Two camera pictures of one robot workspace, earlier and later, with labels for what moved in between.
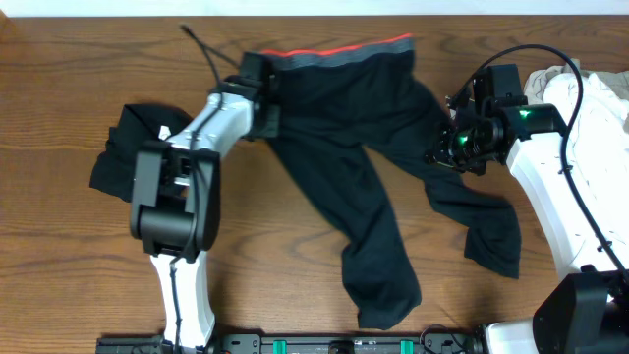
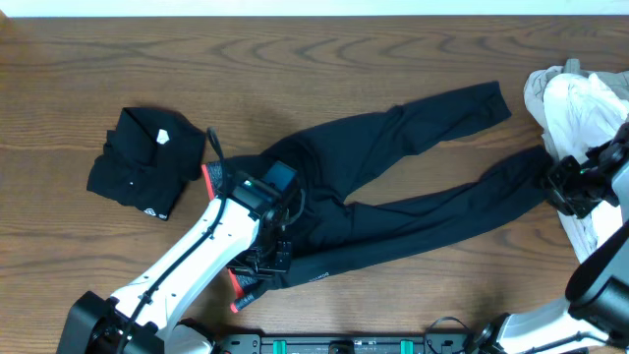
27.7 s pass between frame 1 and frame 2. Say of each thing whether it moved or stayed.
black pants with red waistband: moved
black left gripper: moved
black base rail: stayed
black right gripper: moved
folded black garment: stayed
